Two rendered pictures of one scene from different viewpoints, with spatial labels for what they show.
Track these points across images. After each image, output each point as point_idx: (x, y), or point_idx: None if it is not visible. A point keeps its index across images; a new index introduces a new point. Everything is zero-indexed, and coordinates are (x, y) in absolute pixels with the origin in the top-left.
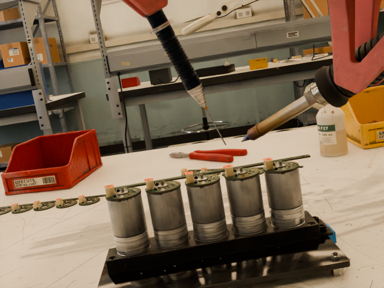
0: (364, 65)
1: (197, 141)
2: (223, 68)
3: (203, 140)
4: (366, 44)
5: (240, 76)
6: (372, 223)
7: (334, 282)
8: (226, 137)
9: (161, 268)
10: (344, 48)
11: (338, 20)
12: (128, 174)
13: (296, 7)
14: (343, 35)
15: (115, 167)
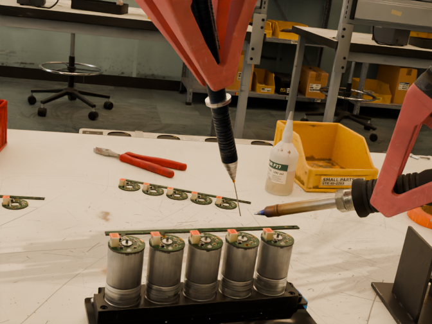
0: (402, 200)
1: (53, 81)
2: (115, 8)
3: (62, 82)
4: (403, 177)
5: (135, 23)
6: (332, 292)
7: None
8: (91, 84)
9: (152, 323)
10: (389, 182)
11: (393, 159)
12: (49, 168)
13: None
14: (393, 172)
15: (25, 152)
